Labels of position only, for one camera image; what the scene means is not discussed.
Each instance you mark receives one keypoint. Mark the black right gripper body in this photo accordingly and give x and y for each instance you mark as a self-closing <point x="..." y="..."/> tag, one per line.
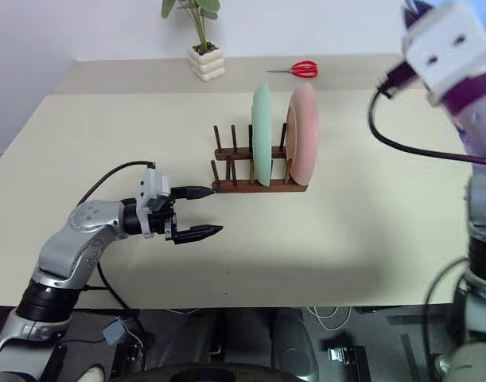
<point x="415" y="10"/>

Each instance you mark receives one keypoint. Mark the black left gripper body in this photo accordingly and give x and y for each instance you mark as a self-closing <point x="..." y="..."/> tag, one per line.
<point x="163" y="219"/>

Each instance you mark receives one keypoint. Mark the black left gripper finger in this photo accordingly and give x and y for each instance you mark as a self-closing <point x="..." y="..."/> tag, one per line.
<point x="199" y="232"/>
<point x="193" y="192"/>

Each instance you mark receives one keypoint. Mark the wooden dish rack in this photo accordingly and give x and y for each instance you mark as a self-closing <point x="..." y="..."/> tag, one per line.
<point x="258" y="188"/>

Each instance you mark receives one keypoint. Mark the green plate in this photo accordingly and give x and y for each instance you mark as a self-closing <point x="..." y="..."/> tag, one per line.
<point x="262" y="135"/>

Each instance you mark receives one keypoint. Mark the pink plate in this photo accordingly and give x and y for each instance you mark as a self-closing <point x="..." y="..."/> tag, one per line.
<point x="304" y="131"/>

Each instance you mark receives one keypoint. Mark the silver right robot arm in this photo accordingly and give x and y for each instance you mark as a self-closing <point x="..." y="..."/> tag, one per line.
<point x="483" y="131"/>

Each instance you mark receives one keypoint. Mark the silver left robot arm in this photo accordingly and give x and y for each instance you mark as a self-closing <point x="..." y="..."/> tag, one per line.
<point x="79" y="246"/>

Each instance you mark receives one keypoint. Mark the small grey box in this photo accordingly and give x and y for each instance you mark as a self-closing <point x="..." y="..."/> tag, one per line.
<point x="115" y="333"/>

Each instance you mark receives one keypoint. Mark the green plant in white pot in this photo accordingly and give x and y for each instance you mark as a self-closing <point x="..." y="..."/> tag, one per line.
<point x="206" y="65"/>

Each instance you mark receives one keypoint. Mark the grey rounded shape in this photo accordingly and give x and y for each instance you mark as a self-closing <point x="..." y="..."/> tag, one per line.
<point x="294" y="350"/>

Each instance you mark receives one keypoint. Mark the white shoe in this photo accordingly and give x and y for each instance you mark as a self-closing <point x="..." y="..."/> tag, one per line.
<point x="93" y="376"/>

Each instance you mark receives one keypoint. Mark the grey caster wheel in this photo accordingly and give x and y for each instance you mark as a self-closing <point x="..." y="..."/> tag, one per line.
<point x="442" y="364"/>

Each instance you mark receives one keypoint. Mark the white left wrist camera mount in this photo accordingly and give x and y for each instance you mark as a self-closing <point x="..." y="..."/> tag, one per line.
<point x="151" y="187"/>

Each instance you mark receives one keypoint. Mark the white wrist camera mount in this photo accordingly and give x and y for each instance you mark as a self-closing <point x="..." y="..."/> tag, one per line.
<point x="151" y="187"/>
<point x="445" y="40"/>

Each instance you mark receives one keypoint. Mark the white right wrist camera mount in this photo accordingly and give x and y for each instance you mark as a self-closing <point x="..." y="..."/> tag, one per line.
<point x="445" y="40"/>

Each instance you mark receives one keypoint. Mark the metal bracket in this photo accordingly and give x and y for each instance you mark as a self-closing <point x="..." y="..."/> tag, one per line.
<point x="342" y="354"/>

